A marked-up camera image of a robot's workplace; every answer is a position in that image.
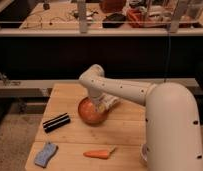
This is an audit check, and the white bottle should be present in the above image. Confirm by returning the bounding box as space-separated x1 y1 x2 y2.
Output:
96 95 120 113

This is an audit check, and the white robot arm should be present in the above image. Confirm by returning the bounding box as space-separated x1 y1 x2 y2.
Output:
79 64 203 171

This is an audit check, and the orange ceramic bowl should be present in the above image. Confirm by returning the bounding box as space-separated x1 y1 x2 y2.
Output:
78 97 108 125

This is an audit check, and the black striped box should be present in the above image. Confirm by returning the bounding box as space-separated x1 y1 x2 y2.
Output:
43 113 71 133

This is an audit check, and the orange toy carrot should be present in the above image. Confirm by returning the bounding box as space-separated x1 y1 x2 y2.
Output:
83 148 116 159

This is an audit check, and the white cup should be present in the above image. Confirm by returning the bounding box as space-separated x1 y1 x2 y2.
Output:
140 144 147 165

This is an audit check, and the black tray on bench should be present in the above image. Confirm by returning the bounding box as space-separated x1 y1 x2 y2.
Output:
102 13 126 28

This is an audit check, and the blue sponge cloth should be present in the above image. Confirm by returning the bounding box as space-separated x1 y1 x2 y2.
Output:
34 142 58 168

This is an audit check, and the orange container on bench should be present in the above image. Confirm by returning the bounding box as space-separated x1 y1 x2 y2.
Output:
126 9 144 28

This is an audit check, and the metal post left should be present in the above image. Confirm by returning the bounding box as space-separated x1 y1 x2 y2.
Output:
77 0 88 33

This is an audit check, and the metal post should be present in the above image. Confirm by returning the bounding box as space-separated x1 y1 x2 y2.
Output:
168 0 185 33
77 0 88 33

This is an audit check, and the metal post right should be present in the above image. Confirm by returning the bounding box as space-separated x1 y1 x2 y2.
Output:
168 0 185 33

